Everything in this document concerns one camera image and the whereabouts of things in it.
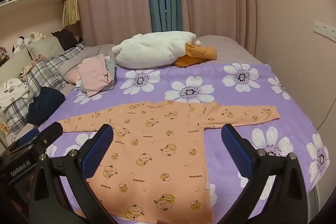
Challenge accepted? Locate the navy blue cloth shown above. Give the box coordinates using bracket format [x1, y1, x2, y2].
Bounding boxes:
[28, 87, 66, 126]

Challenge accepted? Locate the white wall socket strip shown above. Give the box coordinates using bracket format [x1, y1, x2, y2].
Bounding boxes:
[314, 21, 336, 42]

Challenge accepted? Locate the grey pillow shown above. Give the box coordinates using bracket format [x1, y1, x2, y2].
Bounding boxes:
[26, 35, 65, 60]

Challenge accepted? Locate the pale pink crumpled garment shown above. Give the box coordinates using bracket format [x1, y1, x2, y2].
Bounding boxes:
[68, 68, 82, 90]

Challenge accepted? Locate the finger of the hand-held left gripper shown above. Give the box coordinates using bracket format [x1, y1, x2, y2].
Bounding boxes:
[16, 128, 40, 146]
[34, 122, 64, 148]

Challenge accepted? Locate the white and black plush dog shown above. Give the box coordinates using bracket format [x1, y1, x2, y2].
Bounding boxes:
[12, 36, 27, 54]

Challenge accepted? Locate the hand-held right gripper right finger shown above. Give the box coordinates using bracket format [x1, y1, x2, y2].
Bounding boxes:
[221, 124, 307, 224]

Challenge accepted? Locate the white duck plush pillow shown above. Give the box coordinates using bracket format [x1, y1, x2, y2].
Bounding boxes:
[112, 31, 218, 69]

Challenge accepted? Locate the purple floral bed sheet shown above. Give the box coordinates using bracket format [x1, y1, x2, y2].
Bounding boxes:
[43, 63, 331, 224]

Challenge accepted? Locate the cream plush toy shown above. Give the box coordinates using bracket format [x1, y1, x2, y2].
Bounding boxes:
[24, 32, 46, 45]

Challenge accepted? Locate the striped hanging cloth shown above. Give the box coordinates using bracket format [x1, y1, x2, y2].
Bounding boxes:
[62, 0, 80, 26]

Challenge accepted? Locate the grey plaid quilt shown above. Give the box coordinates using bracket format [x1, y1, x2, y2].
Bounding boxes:
[4, 42, 86, 135]

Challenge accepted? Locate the pink folded garment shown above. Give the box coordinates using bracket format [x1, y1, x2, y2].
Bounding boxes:
[78, 54, 116, 98]

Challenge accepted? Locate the grey folded garment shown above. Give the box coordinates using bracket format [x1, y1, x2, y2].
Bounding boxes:
[104, 58, 117, 91]

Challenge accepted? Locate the white crumpled cloth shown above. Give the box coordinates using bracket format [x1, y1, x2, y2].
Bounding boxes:
[1, 78, 30, 109]

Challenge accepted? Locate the dark brown cloth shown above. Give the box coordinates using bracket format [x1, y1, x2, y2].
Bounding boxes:
[51, 28, 79, 51]

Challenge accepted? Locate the orange printed baby shirt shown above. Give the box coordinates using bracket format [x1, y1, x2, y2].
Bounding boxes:
[56, 100, 281, 224]

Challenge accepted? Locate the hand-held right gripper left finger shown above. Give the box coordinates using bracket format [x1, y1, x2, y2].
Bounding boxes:
[28, 124, 114, 224]

